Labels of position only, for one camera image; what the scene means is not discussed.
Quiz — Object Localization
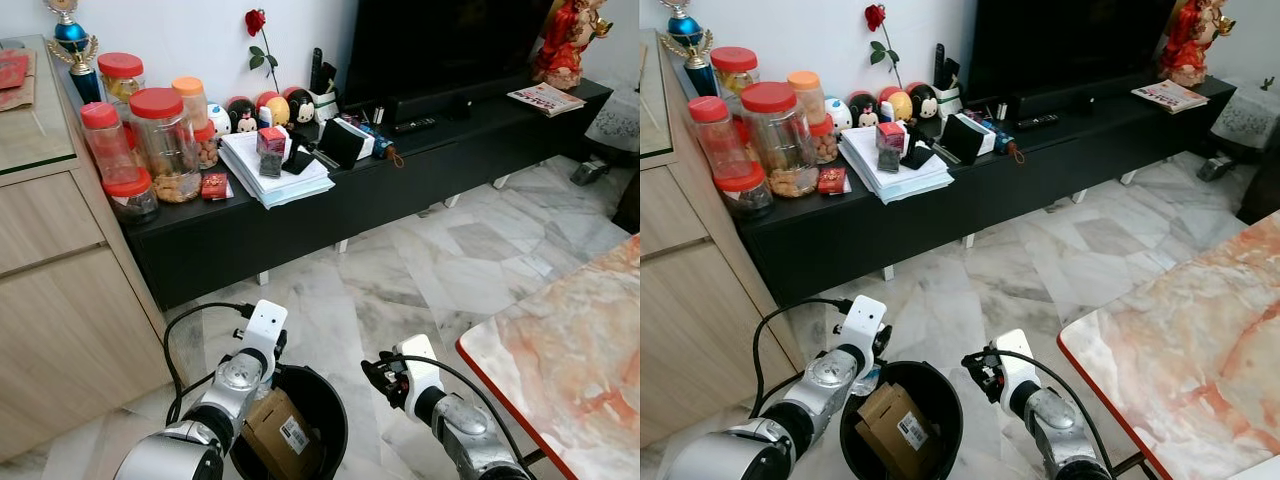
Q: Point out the round black rubbish bin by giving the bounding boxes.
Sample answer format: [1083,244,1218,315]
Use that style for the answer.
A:
[839,359,964,480]
[229,363,350,480]

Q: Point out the brown cardboard box with label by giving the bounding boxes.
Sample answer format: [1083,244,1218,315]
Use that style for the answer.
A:
[856,381,937,480]
[242,388,312,480]

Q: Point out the long black TV stand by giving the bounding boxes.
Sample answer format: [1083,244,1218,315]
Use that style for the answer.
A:
[55,75,614,312]
[678,70,1237,307]

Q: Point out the stack of white papers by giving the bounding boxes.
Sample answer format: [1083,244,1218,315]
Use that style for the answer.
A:
[217,129,337,210]
[837,124,957,205]

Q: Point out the small red and grey box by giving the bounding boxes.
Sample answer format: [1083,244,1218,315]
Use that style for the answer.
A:
[256,126,289,179]
[875,121,908,174]

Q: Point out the light wooden glass top cabinet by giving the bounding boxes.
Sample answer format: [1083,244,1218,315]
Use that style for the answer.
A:
[0,35,173,463]
[640,30,803,447]

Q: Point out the short red lid plastic jar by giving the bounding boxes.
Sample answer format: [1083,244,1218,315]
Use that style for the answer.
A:
[714,162,775,220]
[102,167,160,224]

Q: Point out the small red lid nut jar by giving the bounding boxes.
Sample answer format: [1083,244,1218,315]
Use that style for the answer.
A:
[193,120,220,170]
[810,114,840,165]

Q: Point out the black and white box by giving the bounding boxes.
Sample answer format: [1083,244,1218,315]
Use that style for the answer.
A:
[939,111,997,167]
[319,116,374,170]

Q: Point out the large red lid plastic jar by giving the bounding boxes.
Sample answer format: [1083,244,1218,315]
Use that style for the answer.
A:
[129,87,203,205]
[741,81,820,199]

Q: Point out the small blue item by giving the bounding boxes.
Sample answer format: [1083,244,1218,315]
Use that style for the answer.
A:
[355,120,397,157]
[978,115,1019,152]

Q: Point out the black mouse plush toy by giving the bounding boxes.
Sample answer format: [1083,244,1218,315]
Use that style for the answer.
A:
[228,96,260,135]
[849,91,882,130]

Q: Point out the yellow round plush toy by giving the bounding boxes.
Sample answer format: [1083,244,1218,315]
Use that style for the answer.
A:
[258,91,292,129]
[880,87,914,124]

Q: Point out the white holder with remotes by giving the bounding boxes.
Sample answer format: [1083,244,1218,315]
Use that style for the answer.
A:
[929,41,964,120]
[308,46,342,124]

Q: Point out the orange lid plastic jar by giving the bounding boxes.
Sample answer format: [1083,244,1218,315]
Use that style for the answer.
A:
[786,69,830,127]
[171,76,212,137]

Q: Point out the slim red lid plastic jar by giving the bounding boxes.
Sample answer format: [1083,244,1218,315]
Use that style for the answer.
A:
[79,101,142,187]
[687,95,752,182]

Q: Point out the grey object on floor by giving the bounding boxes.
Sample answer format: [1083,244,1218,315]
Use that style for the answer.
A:
[1196,151,1237,184]
[569,154,612,187]

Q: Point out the red lid jar yellow contents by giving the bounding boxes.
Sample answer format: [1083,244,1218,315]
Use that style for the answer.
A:
[97,52,147,113]
[711,46,760,102]

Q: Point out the red and white magazine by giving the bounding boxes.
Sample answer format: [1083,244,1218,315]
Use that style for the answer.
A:
[1131,79,1212,115]
[507,83,588,119]

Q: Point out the red artificial rose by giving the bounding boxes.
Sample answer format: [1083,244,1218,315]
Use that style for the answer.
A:
[864,3,905,92]
[244,8,284,97]

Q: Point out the black flat screen television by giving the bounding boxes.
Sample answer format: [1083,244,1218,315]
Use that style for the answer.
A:
[344,0,557,107]
[964,0,1182,102]

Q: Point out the stool with lace cover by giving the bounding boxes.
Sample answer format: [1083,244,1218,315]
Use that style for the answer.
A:
[584,84,641,167]
[1207,79,1280,162]

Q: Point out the blue and gold trophy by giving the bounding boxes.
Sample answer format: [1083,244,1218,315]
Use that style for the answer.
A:
[44,0,102,103]
[659,0,722,99]

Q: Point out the red and gold figurine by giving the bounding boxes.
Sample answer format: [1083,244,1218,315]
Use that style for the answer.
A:
[1157,0,1237,89]
[530,0,613,92]

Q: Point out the red paper envelope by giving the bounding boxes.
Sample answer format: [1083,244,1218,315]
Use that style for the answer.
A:
[0,50,37,112]

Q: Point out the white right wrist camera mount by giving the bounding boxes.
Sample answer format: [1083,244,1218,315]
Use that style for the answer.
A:
[994,327,1042,397]
[399,334,447,397]

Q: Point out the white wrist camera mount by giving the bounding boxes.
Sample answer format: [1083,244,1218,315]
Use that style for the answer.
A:
[994,327,1042,397]
[842,294,890,352]
[399,334,447,397]
[244,299,290,352]

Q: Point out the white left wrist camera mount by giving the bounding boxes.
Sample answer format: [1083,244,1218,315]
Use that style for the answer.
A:
[244,299,290,352]
[842,294,890,352]

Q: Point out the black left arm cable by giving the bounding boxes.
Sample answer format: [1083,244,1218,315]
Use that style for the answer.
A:
[750,297,857,421]
[162,302,257,426]

